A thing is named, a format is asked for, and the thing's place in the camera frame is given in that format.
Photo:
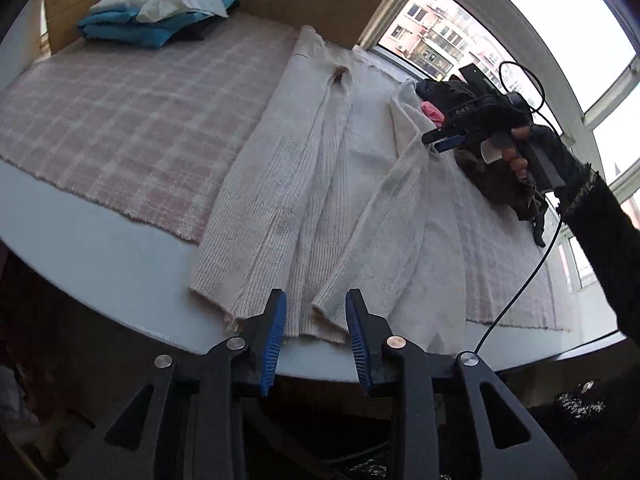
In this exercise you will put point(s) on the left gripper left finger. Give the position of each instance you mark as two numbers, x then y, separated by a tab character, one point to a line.
182	422

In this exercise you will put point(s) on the window frame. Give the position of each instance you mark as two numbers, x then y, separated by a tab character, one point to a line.
570	58

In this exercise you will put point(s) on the cream knit cardigan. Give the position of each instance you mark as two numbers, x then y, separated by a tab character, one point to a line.
334	190

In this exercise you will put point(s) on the blue folded garment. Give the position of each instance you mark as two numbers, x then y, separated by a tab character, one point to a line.
122	26

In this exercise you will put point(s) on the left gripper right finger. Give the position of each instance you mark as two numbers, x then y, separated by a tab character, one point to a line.
452	416

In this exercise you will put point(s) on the black folded garment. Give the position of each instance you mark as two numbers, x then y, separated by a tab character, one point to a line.
200	30

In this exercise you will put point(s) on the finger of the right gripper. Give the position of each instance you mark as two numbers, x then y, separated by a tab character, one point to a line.
448	143
430	137

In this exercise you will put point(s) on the pink garment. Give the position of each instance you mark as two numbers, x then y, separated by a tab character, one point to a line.
433	113

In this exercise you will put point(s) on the right forearm dark sleeve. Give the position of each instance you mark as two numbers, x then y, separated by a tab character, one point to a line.
605	233

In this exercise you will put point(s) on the pink plaid table cloth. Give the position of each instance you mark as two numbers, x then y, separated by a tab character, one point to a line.
153	133

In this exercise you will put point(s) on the right hand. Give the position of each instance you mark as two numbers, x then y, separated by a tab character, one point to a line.
517	163

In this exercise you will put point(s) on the dark brown velvet garment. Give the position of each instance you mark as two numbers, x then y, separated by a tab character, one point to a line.
498	183

